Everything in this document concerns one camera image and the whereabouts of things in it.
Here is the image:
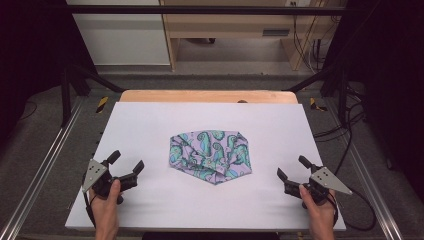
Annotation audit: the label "dark curtain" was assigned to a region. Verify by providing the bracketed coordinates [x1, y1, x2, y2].
[0, 0, 98, 145]
[323, 0, 424, 195]

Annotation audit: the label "light wooden desk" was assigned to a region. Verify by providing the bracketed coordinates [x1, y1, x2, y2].
[159, 0, 348, 72]

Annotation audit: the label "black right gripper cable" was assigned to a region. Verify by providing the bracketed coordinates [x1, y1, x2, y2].
[328, 188, 378, 232]

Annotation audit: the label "person's left hand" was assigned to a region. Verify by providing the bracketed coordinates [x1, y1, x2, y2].
[89, 179, 123, 220]

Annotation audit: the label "white cabinet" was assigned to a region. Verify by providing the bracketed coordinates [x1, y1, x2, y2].
[65, 0, 171, 66]

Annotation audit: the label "silver metal rail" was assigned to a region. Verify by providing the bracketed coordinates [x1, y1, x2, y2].
[323, 99, 405, 240]
[0, 96, 85, 240]

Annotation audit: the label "black metal stand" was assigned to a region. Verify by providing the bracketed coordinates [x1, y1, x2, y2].
[285, 62, 352, 128]
[59, 62, 125, 128]

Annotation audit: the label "hanging cables bundle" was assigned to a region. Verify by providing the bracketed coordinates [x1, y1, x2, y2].
[290, 0, 336, 74]

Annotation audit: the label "person's right hand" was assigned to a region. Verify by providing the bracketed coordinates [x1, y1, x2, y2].
[298, 184, 338, 221]

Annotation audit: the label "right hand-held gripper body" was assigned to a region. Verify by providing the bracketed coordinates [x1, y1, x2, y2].
[283, 164, 354, 206]

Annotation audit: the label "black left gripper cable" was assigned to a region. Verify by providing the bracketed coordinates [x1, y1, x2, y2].
[82, 173, 98, 228]

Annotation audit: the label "black horizontal bar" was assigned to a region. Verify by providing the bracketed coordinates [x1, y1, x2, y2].
[65, 4, 348, 15]

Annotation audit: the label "purple green patterned cloth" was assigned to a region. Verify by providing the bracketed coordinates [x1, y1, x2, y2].
[168, 129, 253, 186]

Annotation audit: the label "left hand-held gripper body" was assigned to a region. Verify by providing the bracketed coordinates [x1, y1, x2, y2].
[81, 158, 139, 205]

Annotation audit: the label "yellow black tape strip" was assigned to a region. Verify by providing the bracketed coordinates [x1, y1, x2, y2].
[308, 97, 329, 113]
[95, 96, 110, 115]

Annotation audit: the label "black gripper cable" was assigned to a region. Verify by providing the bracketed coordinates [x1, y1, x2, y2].
[328, 188, 378, 232]
[82, 173, 98, 228]

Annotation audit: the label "black floor cables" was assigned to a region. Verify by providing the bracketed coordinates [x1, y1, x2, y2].
[312, 83, 368, 176]

